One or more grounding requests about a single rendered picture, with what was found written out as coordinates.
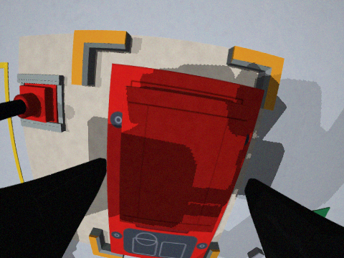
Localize green flat square mat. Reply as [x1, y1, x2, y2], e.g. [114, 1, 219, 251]
[313, 207, 330, 217]

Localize yellow rectangular frame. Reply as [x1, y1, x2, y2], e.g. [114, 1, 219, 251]
[0, 62, 24, 183]

